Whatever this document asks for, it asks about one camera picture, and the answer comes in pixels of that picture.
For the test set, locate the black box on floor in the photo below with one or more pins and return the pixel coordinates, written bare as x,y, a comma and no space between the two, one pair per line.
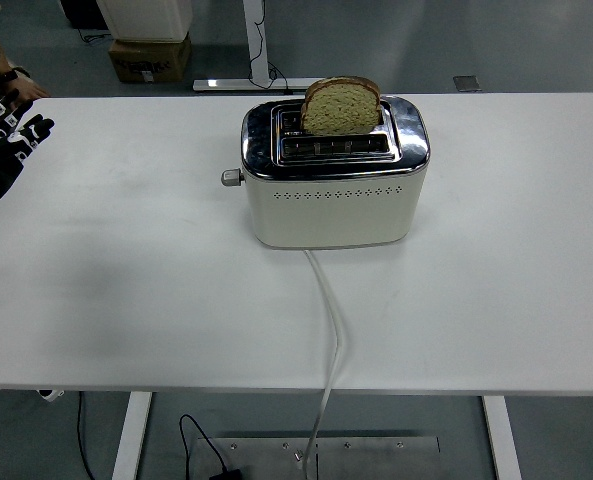
83,12

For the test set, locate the cream toaster chrome top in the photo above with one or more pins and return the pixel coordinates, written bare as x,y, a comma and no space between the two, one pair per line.
333,212

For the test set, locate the white desk leg frame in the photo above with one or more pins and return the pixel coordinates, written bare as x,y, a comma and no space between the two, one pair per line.
256,45

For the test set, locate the brown cardboard box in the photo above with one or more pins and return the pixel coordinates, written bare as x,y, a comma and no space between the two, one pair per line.
148,62

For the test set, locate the person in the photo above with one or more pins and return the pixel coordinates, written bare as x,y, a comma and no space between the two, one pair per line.
23,87

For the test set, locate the grey floor outlet plate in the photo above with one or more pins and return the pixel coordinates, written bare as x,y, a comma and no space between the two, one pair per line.
466,83

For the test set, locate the white table leg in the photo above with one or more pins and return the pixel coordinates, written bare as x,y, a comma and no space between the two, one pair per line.
501,440
131,435

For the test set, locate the grey toaster lever knob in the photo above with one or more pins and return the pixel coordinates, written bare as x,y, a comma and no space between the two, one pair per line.
231,177

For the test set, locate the small white black device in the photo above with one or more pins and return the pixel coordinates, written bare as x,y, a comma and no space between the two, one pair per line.
51,395

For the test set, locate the white cabinet unit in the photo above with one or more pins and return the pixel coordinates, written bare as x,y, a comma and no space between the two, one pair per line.
146,20

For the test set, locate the brown bread slice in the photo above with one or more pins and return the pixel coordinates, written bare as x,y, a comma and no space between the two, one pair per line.
341,112

